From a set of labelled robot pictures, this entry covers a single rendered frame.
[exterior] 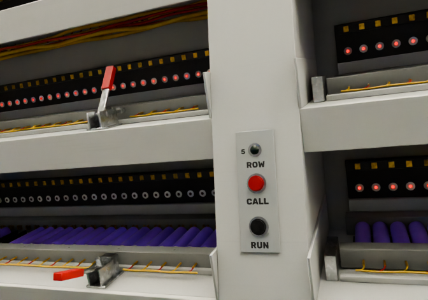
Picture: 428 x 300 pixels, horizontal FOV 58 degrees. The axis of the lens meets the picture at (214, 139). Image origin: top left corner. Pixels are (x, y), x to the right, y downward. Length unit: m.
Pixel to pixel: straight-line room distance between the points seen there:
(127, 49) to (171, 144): 0.34
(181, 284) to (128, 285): 0.07
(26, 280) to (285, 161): 0.38
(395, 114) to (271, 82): 0.12
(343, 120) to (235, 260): 0.18
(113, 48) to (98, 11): 0.23
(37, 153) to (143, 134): 0.16
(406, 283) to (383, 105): 0.18
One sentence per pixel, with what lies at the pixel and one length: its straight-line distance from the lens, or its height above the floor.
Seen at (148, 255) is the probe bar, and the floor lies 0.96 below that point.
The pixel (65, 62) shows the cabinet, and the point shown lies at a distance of 0.83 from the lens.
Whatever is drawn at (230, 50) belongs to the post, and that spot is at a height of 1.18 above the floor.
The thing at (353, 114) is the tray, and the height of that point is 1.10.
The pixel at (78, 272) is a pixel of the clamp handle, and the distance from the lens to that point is 0.48.
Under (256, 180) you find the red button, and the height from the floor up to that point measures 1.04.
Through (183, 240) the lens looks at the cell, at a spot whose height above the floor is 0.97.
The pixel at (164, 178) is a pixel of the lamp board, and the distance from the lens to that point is 0.63.
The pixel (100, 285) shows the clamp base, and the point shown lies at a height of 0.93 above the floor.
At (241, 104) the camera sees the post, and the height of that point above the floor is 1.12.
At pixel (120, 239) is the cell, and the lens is 0.59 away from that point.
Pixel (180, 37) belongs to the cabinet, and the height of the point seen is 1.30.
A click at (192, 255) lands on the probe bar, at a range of 0.49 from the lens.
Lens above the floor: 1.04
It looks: 7 degrees up
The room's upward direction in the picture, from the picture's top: 2 degrees counter-clockwise
